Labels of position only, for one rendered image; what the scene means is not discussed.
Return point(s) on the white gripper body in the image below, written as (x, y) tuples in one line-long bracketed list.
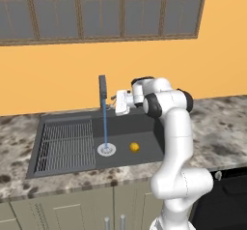
[(121, 102)]

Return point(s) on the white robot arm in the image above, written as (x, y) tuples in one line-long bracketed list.
[(176, 137)]

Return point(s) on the dark grey sink faucet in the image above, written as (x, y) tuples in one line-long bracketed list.
[(103, 90)]

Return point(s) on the dark grey sink basin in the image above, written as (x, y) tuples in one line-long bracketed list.
[(128, 135)]

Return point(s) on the yellow lemon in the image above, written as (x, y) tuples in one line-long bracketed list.
[(134, 147)]

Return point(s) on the silver sink drain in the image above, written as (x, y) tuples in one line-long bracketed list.
[(106, 149)]

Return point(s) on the wood framed window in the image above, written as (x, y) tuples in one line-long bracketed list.
[(99, 10)]

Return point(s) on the beige cupboard door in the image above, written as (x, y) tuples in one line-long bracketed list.
[(136, 205), (6, 217), (64, 213)]

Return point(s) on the silver dishwasher knob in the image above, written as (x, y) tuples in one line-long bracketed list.
[(218, 175)]

